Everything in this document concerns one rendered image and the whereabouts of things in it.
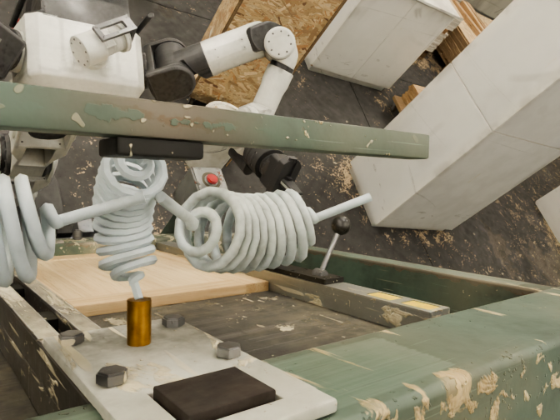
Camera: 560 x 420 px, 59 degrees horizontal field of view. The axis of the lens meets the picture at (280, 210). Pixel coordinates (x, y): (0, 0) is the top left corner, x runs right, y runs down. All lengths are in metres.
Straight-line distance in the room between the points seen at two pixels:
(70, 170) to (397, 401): 2.52
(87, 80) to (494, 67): 2.42
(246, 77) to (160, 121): 2.88
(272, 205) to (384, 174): 3.15
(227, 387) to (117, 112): 0.15
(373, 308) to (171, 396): 0.58
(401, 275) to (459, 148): 2.14
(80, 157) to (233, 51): 1.63
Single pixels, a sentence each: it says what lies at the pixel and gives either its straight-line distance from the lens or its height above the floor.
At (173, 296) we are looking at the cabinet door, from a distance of 0.91.
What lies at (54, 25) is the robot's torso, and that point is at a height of 1.37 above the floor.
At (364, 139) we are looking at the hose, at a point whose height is 1.94.
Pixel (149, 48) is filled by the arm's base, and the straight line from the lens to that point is 1.38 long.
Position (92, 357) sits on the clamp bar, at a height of 1.81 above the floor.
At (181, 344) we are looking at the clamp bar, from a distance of 0.35.
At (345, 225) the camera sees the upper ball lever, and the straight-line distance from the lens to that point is 0.94.
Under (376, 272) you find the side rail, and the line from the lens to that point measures 1.12.
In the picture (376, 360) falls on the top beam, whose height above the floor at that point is 1.87.
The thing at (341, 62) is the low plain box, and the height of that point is 0.18.
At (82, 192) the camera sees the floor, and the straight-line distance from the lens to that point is 2.66.
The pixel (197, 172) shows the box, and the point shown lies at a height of 0.93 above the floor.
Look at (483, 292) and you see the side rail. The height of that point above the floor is 1.63.
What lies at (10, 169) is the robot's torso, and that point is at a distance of 1.87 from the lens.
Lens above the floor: 2.12
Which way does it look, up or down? 42 degrees down
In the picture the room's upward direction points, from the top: 44 degrees clockwise
